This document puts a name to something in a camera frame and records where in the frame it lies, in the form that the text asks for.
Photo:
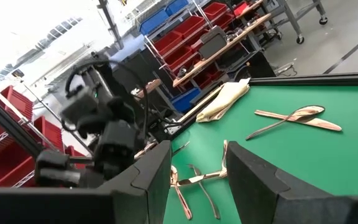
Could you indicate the grey wheeled cart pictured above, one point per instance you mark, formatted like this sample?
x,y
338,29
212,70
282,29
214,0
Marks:
x,y
293,21

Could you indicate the white power strip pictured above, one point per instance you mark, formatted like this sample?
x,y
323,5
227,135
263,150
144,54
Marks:
x,y
286,68

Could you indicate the black frame post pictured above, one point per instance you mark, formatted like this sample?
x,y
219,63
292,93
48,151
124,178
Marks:
x,y
8,123

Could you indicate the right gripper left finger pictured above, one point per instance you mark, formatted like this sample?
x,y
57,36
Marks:
x,y
135,199

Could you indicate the rose gold fork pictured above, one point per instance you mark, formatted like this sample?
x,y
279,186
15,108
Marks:
x,y
225,155
208,199
182,147

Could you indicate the black box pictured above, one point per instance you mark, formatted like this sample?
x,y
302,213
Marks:
x,y
261,67

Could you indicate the green table mat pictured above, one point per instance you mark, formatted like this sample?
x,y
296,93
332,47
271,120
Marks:
x,y
291,155

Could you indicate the black metal post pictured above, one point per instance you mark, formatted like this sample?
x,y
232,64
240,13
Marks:
x,y
112,28

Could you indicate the rose gold spoon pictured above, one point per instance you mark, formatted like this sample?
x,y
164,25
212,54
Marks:
x,y
182,199
309,110

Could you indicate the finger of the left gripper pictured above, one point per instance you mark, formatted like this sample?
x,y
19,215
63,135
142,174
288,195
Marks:
x,y
53,160
57,179

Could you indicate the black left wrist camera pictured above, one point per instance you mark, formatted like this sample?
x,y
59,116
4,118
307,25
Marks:
x,y
79,105

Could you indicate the grey equipment box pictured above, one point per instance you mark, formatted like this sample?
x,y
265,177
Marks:
x,y
213,45

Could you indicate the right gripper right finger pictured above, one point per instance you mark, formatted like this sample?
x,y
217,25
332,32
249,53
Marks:
x,y
259,193

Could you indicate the blue storage bin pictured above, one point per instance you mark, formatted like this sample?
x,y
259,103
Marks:
x,y
154,21
185,101
177,6

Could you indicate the yellow folded cloth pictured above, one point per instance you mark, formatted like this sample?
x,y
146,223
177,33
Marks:
x,y
222,99

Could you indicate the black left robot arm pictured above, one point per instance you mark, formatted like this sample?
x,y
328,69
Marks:
x,y
104,81

